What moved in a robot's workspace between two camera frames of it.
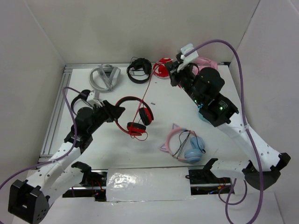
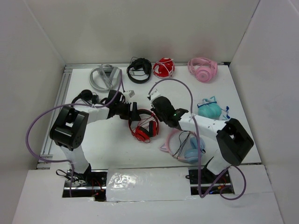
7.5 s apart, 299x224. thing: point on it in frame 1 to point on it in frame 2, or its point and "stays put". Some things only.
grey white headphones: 104,77 stays put
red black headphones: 137,130 to 142,134
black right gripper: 174,73 to 156,111
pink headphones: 202,62 stays put
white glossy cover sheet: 149,184 stays put
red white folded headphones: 159,69 stays put
